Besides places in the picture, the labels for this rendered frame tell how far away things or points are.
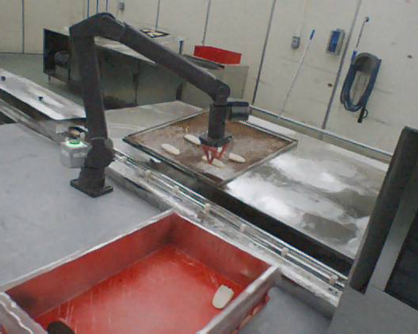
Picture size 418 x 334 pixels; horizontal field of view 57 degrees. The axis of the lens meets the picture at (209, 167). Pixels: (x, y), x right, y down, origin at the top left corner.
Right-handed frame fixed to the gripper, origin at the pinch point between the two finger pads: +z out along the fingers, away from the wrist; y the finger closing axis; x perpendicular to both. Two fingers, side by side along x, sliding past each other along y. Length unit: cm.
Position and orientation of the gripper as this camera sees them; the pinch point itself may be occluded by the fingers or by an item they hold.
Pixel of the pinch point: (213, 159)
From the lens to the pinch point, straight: 132.9
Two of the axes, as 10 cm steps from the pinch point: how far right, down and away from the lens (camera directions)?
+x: -7.4, -3.7, 5.6
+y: 6.7, -3.2, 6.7
